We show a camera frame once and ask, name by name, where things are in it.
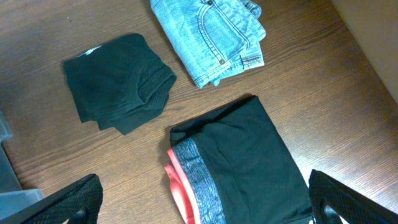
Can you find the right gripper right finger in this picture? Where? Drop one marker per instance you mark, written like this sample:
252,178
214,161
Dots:
334,202

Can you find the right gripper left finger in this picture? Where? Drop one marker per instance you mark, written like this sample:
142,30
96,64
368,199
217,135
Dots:
77,203

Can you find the black shorts with red trim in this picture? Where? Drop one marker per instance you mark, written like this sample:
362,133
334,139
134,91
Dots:
231,166

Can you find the clear plastic storage bin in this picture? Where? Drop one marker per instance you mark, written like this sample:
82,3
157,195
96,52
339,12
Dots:
13,197

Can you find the small folded black shirt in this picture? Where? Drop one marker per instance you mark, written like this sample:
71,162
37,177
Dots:
120,84

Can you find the folded light blue jeans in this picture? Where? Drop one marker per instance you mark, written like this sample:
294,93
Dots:
215,39

